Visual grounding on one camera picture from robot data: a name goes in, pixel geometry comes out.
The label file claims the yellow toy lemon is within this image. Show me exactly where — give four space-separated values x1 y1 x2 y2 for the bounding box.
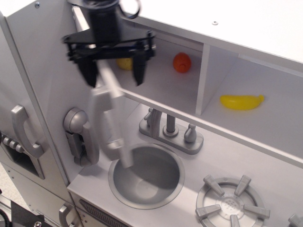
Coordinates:
116 58 133 70

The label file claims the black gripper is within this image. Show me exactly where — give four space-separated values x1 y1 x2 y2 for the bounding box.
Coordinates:
62 3 156 87

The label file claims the grey lower door handle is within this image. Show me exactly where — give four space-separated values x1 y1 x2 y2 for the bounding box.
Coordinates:
59 205 74 227

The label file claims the grey toy faucet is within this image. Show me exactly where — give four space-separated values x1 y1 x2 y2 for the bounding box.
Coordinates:
139 108 204 155

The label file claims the grey toy stove burner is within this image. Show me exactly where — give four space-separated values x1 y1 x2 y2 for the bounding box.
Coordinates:
196 175 270 227

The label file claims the black oven vent panel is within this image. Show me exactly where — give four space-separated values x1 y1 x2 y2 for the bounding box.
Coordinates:
80 199 128 227

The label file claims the yellow toy banana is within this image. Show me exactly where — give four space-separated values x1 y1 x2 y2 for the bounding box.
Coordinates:
220 95 265 110

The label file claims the grey toy wall phone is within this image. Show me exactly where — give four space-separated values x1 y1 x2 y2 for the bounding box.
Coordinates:
63 108 99 167

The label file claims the orange toy fruit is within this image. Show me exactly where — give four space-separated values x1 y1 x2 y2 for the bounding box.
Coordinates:
173 52 191 73

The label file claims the black cable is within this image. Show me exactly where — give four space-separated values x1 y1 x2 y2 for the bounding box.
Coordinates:
118 0 143 19

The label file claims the grey ice dispenser panel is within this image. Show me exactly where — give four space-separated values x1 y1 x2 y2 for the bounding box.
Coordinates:
0 132 45 179

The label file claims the round metal sink bowl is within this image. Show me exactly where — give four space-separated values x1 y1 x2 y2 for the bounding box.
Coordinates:
108 143 185 210

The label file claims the white toy kitchen cabinet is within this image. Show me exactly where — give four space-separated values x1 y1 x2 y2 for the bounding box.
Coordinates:
0 0 303 227

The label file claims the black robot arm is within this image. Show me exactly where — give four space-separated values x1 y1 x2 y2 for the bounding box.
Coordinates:
62 0 156 87

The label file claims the grey fridge door handle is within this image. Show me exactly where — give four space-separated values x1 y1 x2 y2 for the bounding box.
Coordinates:
11 105 45 158

